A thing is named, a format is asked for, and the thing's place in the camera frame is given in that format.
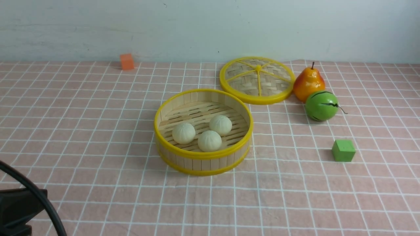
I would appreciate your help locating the orange cube block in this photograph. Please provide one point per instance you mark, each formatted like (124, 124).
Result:
(127, 62)

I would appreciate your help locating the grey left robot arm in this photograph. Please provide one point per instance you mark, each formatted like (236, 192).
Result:
(17, 208)

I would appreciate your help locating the orange yellow toy pear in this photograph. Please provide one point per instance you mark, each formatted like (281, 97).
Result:
(308, 82)

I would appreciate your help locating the green cube block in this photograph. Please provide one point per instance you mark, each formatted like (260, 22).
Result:
(343, 150)

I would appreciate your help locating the yellow bamboo steamer lid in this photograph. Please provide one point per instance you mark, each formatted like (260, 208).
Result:
(257, 80)

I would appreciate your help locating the white steamed bun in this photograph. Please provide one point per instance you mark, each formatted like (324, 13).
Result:
(220, 124)
(209, 141)
(183, 133)

